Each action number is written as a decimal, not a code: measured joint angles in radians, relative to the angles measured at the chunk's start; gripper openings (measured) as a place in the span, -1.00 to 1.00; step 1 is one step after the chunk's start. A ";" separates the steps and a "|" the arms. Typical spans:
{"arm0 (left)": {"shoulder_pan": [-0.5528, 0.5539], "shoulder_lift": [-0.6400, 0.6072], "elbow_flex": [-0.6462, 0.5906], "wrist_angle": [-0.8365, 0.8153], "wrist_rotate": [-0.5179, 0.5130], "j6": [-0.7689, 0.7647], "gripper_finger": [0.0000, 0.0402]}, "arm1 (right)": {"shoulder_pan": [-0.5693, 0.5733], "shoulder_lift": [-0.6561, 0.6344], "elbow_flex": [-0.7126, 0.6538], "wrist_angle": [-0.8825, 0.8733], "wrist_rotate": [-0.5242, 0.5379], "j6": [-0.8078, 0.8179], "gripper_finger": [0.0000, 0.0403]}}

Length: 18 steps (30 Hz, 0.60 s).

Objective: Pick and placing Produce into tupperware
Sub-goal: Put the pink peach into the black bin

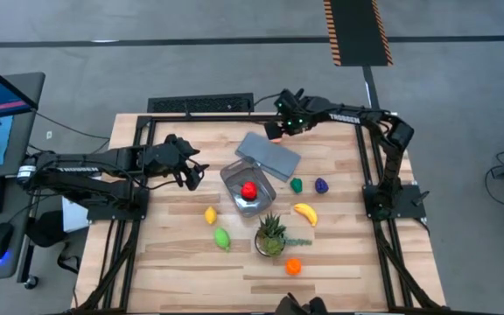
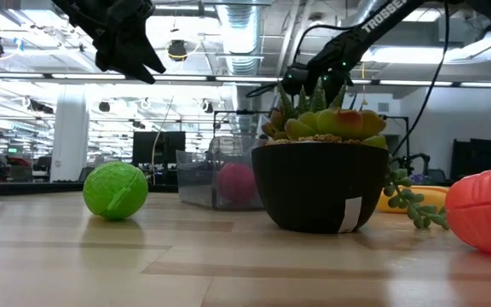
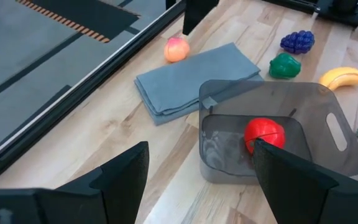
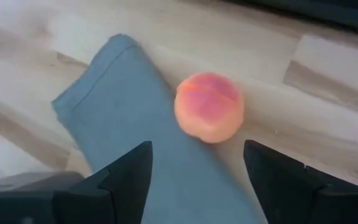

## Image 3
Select dark green toy pepper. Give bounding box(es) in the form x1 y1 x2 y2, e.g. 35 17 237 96
268 52 302 80

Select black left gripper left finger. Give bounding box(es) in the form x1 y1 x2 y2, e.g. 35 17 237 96
56 141 150 224

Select grey translucent plastic container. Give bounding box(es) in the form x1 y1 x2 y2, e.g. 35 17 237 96
198 78 358 185

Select black mat with orange stripes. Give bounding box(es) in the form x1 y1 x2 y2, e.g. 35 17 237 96
15 0 140 44

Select pale orange toy peach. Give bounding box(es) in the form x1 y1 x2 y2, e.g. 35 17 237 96
163 36 191 64

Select yellow toy banana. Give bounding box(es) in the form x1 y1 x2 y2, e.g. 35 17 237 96
318 66 358 92

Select folded grey-blue cloth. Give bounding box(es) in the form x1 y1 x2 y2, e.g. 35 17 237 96
134 42 264 127

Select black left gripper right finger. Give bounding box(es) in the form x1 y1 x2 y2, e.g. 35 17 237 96
252 138 358 224

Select purple toy grapes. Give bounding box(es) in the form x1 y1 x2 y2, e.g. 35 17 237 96
279 29 316 55

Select red toy apple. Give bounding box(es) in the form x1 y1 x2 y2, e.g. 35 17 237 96
244 117 287 156

